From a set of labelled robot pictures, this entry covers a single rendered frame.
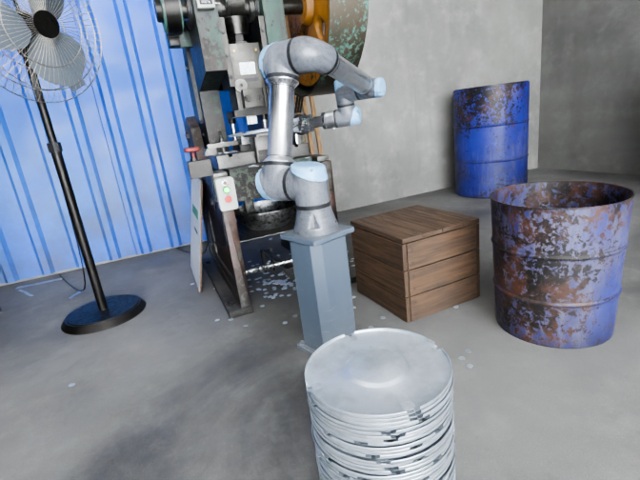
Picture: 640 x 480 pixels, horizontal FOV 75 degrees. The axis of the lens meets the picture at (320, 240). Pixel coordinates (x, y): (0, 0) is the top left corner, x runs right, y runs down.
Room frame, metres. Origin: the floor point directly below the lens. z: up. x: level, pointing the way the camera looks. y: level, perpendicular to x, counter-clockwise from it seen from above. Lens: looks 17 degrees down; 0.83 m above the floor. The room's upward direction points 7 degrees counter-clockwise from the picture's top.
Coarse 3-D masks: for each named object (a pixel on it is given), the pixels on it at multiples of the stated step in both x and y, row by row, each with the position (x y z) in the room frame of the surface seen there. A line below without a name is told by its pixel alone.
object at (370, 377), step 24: (360, 336) 0.84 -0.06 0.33; (384, 336) 0.83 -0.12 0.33; (408, 336) 0.82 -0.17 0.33; (312, 360) 0.77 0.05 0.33; (336, 360) 0.76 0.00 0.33; (360, 360) 0.74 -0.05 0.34; (384, 360) 0.73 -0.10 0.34; (408, 360) 0.73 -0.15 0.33; (432, 360) 0.72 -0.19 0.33; (336, 384) 0.68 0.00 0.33; (360, 384) 0.67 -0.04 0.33; (384, 384) 0.66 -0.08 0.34; (408, 384) 0.65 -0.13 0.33; (432, 384) 0.64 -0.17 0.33; (336, 408) 0.61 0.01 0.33; (360, 408) 0.61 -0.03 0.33; (384, 408) 0.60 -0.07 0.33
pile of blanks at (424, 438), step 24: (312, 408) 0.66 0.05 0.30; (432, 408) 0.60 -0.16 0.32; (312, 432) 0.70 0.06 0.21; (336, 432) 0.61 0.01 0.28; (360, 432) 0.58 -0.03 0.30; (384, 432) 0.58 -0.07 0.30; (408, 432) 0.58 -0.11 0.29; (432, 432) 0.60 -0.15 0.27; (336, 456) 0.62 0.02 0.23; (360, 456) 0.60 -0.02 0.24; (384, 456) 0.58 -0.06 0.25; (408, 456) 0.58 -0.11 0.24; (432, 456) 0.59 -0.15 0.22
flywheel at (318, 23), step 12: (312, 0) 2.17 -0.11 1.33; (324, 0) 2.06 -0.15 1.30; (312, 12) 2.18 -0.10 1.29; (324, 12) 2.07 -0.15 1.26; (288, 24) 2.51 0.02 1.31; (300, 24) 2.35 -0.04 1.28; (312, 24) 2.21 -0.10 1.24; (324, 24) 2.09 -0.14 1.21; (288, 36) 2.50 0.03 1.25; (312, 36) 2.22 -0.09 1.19; (324, 36) 2.10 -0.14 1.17; (312, 72) 2.18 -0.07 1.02; (312, 84) 2.20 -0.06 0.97
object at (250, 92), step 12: (240, 48) 2.03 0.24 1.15; (252, 48) 2.05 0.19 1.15; (240, 60) 2.03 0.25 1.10; (252, 60) 2.05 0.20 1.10; (240, 72) 2.02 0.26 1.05; (252, 72) 2.04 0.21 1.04; (240, 84) 2.00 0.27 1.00; (252, 84) 2.04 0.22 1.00; (264, 84) 2.06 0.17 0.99; (240, 96) 2.02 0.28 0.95; (252, 96) 2.01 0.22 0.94; (264, 96) 2.06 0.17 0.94; (240, 108) 2.01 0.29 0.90; (252, 108) 2.03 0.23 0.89
